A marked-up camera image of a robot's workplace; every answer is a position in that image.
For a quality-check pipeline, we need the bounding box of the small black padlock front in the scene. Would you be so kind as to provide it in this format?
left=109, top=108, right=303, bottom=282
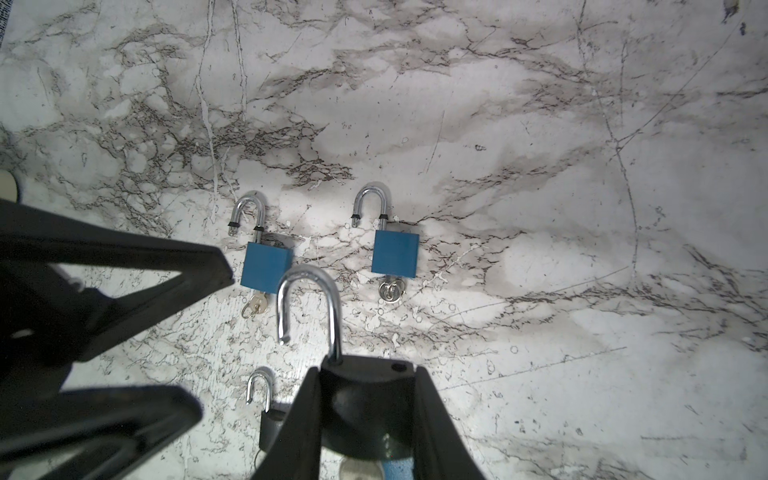
left=246, top=366, right=287, bottom=469

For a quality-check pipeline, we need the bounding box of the blue padlock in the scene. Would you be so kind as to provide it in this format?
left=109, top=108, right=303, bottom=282
left=228, top=190, right=293, bottom=319
left=277, top=265, right=415, bottom=462
left=351, top=183, right=420, bottom=303

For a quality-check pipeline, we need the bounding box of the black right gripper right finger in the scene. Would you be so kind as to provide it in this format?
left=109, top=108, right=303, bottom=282
left=253, top=364, right=483, bottom=479

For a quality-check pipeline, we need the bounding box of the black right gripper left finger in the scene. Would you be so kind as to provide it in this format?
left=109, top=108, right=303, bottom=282
left=1, top=201, right=233, bottom=479

